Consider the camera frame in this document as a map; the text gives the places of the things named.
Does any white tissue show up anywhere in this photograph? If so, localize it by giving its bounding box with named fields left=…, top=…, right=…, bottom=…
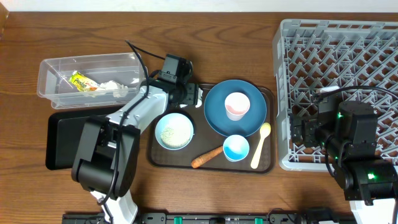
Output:
left=96, top=80, right=129, bottom=98
left=195, top=88, right=203, bottom=108

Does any dark blue plate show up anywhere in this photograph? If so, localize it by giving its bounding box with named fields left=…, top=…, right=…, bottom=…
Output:
left=204, top=80, right=267, bottom=137

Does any pink white paper cup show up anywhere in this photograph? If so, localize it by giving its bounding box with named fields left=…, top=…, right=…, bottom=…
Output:
left=224, top=92, right=251, bottom=121

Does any small blue white cup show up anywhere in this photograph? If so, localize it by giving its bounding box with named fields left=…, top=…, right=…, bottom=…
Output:
left=223, top=135, right=250, bottom=162

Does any yellow green snack wrapper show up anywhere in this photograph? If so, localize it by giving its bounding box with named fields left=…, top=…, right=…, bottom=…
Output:
left=69, top=71, right=99, bottom=92

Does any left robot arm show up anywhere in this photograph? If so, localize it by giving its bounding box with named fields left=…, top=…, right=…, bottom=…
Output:
left=72, top=81, right=203, bottom=223

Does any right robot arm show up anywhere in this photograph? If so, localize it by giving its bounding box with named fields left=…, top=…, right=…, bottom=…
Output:
left=290, top=101, right=397, bottom=223

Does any grey dishwasher rack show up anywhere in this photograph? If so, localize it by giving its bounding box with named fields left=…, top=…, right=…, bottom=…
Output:
left=272, top=19, right=397, bottom=172

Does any pale yellow plastic spoon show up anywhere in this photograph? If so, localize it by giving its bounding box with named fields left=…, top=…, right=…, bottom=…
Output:
left=250, top=123, right=271, bottom=169

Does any light blue rice bowl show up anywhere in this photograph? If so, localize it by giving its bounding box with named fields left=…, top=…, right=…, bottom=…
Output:
left=155, top=113, right=194, bottom=151

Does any dark brown serving tray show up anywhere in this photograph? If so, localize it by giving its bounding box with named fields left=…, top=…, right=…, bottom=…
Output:
left=147, top=80, right=276, bottom=174

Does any orange carrot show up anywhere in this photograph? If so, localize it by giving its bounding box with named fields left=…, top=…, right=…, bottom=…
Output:
left=191, top=146, right=223, bottom=169

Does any clear plastic bin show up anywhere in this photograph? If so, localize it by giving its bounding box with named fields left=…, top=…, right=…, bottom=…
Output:
left=37, top=53, right=145, bottom=109

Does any black plastic bin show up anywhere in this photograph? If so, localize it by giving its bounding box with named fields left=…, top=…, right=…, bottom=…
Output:
left=45, top=106, right=121, bottom=170

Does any black rail at table edge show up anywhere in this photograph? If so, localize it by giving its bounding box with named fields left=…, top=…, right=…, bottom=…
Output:
left=61, top=207, right=358, bottom=224

